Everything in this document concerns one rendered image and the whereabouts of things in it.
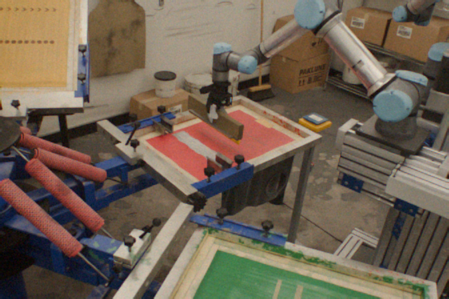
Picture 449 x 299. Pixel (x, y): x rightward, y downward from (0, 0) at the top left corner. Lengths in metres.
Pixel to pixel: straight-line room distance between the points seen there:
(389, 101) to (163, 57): 3.05
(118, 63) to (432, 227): 2.88
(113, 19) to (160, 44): 0.58
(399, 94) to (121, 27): 2.80
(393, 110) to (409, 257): 0.87
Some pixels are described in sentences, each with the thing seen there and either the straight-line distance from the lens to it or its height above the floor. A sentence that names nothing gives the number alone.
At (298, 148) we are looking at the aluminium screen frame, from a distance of 2.08.
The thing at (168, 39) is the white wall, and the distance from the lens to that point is 4.29.
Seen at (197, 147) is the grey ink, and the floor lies 0.96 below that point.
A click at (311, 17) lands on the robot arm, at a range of 1.57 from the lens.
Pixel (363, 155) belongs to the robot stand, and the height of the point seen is 1.14.
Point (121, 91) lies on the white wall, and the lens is 4.17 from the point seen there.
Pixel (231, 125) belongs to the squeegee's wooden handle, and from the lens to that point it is 1.91.
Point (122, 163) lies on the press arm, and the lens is 1.78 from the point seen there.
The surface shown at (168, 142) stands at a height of 0.95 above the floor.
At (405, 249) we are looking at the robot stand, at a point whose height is 0.66.
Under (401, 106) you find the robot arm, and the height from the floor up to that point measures 1.44.
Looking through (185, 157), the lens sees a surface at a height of 0.95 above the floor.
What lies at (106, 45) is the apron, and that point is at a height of 0.81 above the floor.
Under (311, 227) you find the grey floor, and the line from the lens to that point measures 3.20.
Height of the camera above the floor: 2.00
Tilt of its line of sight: 31 degrees down
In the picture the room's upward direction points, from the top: 5 degrees clockwise
